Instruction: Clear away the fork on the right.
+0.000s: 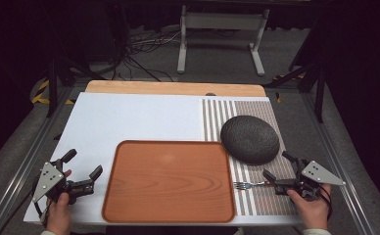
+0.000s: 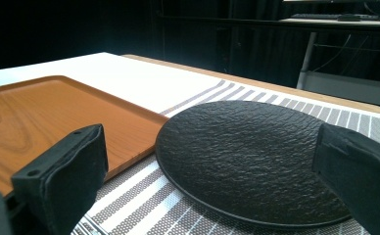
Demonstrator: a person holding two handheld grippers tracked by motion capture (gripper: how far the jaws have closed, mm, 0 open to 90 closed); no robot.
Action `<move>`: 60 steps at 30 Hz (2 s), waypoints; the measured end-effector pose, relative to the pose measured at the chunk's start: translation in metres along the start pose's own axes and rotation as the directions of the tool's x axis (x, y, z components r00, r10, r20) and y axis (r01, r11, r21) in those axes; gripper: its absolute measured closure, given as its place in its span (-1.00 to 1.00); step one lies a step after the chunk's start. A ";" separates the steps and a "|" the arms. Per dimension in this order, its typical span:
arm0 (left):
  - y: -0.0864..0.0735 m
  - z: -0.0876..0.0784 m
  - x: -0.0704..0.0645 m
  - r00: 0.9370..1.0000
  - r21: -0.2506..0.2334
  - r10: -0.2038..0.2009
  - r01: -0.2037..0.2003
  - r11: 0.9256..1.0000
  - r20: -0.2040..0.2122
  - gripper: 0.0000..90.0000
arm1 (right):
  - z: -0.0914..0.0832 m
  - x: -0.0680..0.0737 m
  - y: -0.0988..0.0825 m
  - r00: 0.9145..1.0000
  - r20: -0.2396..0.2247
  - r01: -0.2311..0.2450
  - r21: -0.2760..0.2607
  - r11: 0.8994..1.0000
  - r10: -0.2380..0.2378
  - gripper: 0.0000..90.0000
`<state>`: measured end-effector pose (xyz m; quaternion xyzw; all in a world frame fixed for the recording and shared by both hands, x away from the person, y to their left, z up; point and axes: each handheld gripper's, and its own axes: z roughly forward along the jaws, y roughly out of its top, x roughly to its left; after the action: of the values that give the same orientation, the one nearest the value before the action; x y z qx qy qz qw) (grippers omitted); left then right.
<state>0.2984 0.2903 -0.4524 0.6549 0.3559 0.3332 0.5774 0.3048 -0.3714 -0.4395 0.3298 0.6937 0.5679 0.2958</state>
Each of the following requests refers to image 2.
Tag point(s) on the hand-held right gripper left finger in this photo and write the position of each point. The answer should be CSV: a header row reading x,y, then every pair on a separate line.
x,y
70,173

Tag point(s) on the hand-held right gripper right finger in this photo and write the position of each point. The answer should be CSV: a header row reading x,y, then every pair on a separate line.
x,y
361,169

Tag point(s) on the black textured plate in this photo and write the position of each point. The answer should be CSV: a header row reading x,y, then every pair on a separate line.
x,y
243,156

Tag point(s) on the wooden tray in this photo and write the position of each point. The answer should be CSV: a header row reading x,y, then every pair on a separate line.
x,y
31,120

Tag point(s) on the striped white placemat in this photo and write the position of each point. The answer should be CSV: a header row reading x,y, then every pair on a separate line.
x,y
139,199

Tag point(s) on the desk with white legs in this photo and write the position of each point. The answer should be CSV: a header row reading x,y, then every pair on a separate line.
x,y
341,58

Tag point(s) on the black keyboard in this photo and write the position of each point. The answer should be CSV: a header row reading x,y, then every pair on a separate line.
x,y
315,15

